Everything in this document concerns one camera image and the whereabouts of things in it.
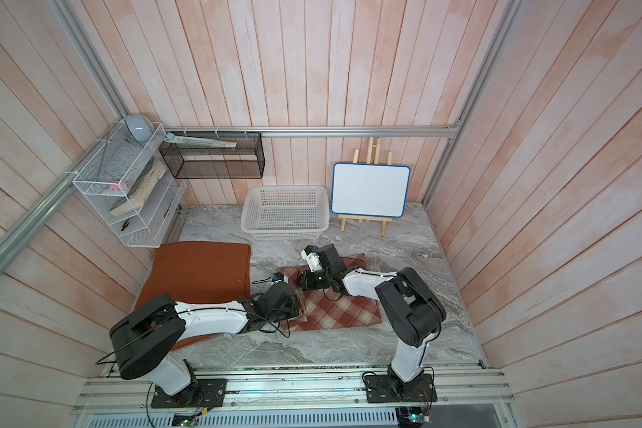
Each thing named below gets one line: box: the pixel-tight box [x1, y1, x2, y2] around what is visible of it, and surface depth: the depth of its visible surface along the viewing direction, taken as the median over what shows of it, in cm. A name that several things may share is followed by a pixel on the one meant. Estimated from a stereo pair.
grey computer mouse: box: [124, 113, 155, 143], surface depth 84 cm
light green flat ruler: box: [164, 131, 239, 148], surface depth 92 cm
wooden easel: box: [337, 137, 394, 235], surface depth 101 cm
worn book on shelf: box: [108, 158, 167, 216], surface depth 83 cm
